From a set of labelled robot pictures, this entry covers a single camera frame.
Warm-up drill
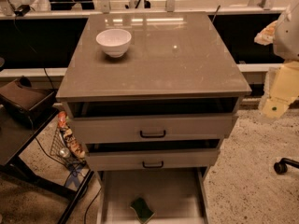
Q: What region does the black chair caster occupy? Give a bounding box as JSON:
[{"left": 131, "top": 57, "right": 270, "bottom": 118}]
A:
[{"left": 274, "top": 158, "right": 299, "bottom": 175}]

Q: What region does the snack bag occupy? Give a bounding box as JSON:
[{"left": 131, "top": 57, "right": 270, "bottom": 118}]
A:
[{"left": 58, "top": 111, "right": 85, "bottom": 159}]

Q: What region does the wire basket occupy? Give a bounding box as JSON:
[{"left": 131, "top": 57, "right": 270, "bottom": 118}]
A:
[{"left": 50, "top": 128, "right": 85, "bottom": 167}]

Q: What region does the white ceramic bowl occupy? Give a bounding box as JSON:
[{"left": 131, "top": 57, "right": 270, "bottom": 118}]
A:
[{"left": 96, "top": 29, "right": 132, "bottom": 58}]

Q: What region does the black side table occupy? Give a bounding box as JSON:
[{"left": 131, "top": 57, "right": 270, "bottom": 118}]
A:
[{"left": 0, "top": 107, "right": 93, "bottom": 224}]

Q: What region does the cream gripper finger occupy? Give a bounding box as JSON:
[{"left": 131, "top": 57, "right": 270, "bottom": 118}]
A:
[{"left": 254, "top": 21, "right": 277, "bottom": 46}]

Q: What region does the grey drawer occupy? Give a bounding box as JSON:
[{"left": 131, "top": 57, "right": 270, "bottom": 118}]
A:
[
  {"left": 86, "top": 139, "right": 220, "bottom": 171},
  {"left": 65, "top": 97, "right": 239, "bottom": 144},
  {"left": 96, "top": 168, "right": 209, "bottom": 224}
]

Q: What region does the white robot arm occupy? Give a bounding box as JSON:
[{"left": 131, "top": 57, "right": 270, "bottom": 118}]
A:
[{"left": 254, "top": 0, "right": 299, "bottom": 61}]

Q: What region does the grey bottom drawer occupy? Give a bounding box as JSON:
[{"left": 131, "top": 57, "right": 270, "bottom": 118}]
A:
[{"left": 96, "top": 168, "right": 209, "bottom": 224}]

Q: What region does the black floor cable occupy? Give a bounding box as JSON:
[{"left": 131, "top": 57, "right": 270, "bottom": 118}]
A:
[{"left": 83, "top": 187, "right": 103, "bottom": 224}]

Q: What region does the grey middle drawer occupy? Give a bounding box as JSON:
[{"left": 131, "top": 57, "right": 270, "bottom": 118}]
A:
[{"left": 86, "top": 139, "right": 220, "bottom": 171}]

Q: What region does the grey top drawer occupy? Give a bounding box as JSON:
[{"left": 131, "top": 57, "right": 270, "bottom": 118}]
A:
[{"left": 65, "top": 97, "right": 239, "bottom": 144}]

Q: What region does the metal can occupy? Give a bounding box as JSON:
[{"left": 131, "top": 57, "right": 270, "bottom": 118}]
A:
[{"left": 59, "top": 147, "right": 70, "bottom": 159}]

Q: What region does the grey drawer cabinet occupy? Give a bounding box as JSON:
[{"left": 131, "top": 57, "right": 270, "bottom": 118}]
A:
[{"left": 55, "top": 11, "right": 252, "bottom": 224}]

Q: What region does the green yellow sponge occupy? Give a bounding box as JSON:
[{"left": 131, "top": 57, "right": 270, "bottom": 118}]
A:
[{"left": 130, "top": 197, "right": 154, "bottom": 224}]

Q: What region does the dark brown box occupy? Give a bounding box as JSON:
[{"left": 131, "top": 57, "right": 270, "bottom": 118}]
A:
[{"left": 0, "top": 77, "right": 55, "bottom": 128}]

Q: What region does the black power adapter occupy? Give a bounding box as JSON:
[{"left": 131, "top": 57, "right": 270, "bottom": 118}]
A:
[{"left": 14, "top": 5, "right": 30, "bottom": 16}]

